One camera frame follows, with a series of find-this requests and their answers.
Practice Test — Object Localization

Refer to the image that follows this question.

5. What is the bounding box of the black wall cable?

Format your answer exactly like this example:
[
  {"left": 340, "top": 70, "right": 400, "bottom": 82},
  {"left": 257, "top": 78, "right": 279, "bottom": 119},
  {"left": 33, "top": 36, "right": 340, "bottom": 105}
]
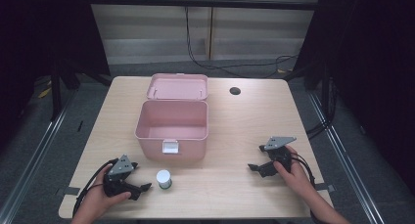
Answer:
[{"left": 184, "top": 5, "right": 300, "bottom": 79}]

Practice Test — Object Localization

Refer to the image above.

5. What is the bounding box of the grey tape strip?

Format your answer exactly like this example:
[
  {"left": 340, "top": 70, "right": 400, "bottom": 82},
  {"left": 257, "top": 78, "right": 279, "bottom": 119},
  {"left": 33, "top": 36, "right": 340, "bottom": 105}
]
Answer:
[
  {"left": 56, "top": 186, "right": 81, "bottom": 197},
  {"left": 314, "top": 182, "right": 336, "bottom": 193}
]

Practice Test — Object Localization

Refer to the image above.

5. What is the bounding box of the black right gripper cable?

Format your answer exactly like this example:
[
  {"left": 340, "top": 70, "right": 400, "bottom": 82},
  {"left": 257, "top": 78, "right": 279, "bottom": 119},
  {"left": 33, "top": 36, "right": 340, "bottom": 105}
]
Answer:
[{"left": 289, "top": 152, "right": 327, "bottom": 224}]

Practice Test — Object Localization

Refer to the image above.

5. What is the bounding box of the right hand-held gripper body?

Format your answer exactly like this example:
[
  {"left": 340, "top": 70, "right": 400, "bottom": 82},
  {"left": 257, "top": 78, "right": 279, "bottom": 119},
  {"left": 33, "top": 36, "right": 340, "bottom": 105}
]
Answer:
[{"left": 262, "top": 136, "right": 294, "bottom": 173}]

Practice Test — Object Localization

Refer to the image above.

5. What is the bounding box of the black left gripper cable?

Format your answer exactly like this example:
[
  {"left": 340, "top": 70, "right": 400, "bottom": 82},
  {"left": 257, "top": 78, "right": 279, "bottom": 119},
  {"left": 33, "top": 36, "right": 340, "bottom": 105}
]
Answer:
[{"left": 71, "top": 157, "right": 119, "bottom": 219}]

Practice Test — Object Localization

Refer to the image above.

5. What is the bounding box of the black horizontal frame bar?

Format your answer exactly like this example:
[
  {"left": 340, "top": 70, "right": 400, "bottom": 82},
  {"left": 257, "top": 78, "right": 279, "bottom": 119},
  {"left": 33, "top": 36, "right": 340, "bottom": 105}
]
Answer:
[{"left": 87, "top": 0, "right": 322, "bottom": 12}]

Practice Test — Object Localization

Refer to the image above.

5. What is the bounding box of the black floor cable bundle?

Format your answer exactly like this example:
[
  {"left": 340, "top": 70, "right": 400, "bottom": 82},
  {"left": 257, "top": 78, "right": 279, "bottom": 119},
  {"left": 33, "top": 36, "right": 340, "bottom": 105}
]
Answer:
[{"left": 304, "top": 76, "right": 339, "bottom": 141}]

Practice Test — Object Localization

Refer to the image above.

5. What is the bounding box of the black curtain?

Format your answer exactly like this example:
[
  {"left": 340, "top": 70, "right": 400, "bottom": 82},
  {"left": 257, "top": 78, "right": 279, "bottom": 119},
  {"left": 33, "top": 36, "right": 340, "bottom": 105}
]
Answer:
[
  {"left": 0, "top": 0, "right": 112, "bottom": 154},
  {"left": 283, "top": 0, "right": 415, "bottom": 193}
]

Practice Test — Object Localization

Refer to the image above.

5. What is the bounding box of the yellow floor scrap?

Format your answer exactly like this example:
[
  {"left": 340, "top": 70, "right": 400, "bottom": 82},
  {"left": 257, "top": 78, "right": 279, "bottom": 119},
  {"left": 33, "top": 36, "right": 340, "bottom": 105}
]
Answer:
[{"left": 37, "top": 86, "right": 53, "bottom": 100}]

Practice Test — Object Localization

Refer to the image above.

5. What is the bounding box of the metal floor rail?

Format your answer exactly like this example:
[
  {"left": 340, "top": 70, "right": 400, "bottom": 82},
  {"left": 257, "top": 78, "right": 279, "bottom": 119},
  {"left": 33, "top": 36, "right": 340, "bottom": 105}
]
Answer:
[
  {"left": 307, "top": 91, "right": 388, "bottom": 224},
  {"left": 0, "top": 89, "right": 78, "bottom": 224}
]

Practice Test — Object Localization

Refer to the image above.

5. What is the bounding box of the pink plastic storage box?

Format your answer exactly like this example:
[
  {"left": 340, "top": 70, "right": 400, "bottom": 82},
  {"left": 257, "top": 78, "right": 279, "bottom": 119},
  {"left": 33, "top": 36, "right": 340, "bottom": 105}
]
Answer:
[{"left": 134, "top": 72, "right": 209, "bottom": 162}]

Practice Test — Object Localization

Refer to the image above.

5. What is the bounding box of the small white-capped bottle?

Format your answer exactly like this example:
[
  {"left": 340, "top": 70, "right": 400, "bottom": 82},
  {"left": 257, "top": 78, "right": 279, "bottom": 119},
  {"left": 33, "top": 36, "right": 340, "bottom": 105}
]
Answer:
[{"left": 156, "top": 168, "right": 173, "bottom": 190}]

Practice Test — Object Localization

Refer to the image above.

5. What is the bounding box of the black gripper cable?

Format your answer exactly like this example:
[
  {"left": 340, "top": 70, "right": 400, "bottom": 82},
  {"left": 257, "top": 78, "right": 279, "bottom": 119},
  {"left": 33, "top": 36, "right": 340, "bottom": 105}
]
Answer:
[
  {"left": 289, "top": 152, "right": 327, "bottom": 224},
  {"left": 71, "top": 157, "right": 119, "bottom": 219}
]

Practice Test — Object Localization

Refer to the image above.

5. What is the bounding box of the person's right hand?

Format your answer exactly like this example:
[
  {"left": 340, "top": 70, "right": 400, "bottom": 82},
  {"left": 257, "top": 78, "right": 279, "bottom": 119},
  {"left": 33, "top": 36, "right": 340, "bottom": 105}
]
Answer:
[{"left": 272, "top": 145, "right": 315, "bottom": 201}]

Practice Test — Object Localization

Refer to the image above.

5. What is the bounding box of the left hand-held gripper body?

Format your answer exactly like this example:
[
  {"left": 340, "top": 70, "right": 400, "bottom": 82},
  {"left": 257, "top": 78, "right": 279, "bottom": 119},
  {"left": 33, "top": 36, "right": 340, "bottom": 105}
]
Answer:
[{"left": 103, "top": 154, "right": 139, "bottom": 199}]

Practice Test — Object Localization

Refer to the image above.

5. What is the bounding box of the person's left hand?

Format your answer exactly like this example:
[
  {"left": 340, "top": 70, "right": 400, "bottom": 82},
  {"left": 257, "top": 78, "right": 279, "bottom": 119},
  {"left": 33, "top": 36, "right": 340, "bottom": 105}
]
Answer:
[{"left": 78, "top": 174, "right": 132, "bottom": 220}]

